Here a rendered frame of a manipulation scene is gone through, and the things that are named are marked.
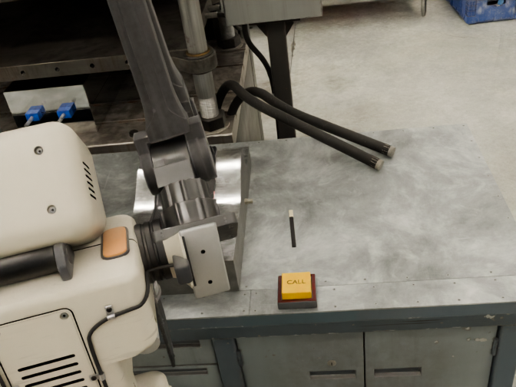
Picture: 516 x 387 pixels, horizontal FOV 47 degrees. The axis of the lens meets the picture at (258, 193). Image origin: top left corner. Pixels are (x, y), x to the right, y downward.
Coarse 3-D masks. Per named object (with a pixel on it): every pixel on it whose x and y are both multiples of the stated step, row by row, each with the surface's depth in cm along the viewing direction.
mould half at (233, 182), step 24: (216, 168) 144; (240, 168) 143; (144, 192) 144; (216, 192) 141; (240, 192) 140; (144, 216) 139; (240, 216) 137; (240, 240) 134; (240, 264) 132; (168, 288) 127
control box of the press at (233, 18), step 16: (224, 0) 177; (240, 0) 177; (256, 0) 177; (272, 0) 177; (288, 0) 176; (304, 0) 176; (320, 0) 177; (240, 16) 180; (256, 16) 180; (272, 16) 180; (288, 16) 179; (304, 16) 179; (272, 32) 188; (256, 48) 199; (272, 48) 191; (272, 64) 194; (288, 64) 194; (272, 80) 204; (288, 80) 197; (288, 96) 201; (288, 128) 208
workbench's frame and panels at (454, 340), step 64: (192, 320) 123; (256, 320) 122; (320, 320) 121; (384, 320) 127; (448, 320) 126; (512, 320) 126; (192, 384) 145; (256, 384) 144; (320, 384) 143; (384, 384) 142; (448, 384) 141; (512, 384) 138
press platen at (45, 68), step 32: (32, 0) 247; (64, 0) 241; (96, 0) 235; (160, 0) 224; (0, 32) 216; (32, 32) 212; (64, 32) 207; (96, 32) 203; (0, 64) 189; (32, 64) 186; (64, 64) 185; (96, 64) 185; (128, 64) 184; (192, 64) 174
